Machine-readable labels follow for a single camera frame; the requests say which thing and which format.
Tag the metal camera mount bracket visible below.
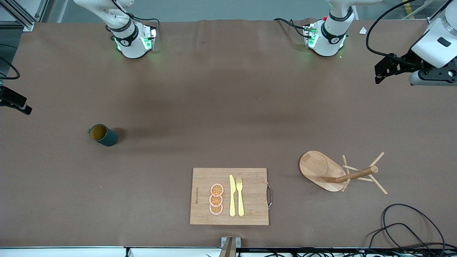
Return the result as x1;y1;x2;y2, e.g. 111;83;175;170
221;237;241;257

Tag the black base cable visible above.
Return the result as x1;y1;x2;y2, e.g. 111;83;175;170
274;18;309;38
125;14;160;27

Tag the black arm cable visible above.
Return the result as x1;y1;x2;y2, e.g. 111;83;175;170
366;0;454;59
0;57;20;80

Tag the teal cup with handle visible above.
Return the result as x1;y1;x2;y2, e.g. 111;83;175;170
87;124;119;147

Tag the yellow plastic knife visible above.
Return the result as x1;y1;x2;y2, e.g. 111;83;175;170
229;175;236;217

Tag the yellow plastic fork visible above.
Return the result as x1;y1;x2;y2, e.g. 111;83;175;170
236;177;245;217

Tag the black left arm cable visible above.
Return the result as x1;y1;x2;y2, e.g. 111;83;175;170
366;0;454;59

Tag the aluminium frame profile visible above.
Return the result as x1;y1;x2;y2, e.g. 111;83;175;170
427;0;452;25
0;0;49;31

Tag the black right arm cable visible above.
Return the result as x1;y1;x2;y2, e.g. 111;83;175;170
0;57;20;80

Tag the wooden cutting board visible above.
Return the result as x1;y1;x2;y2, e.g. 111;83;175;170
190;168;273;226

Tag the black looped cable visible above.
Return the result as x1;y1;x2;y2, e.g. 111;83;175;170
367;223;427;257
381;203;447;257

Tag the black cable bundle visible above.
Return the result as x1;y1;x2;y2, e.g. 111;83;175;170
236;247;457;257

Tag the wooden cup rack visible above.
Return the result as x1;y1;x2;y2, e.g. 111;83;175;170
299;151;388;195

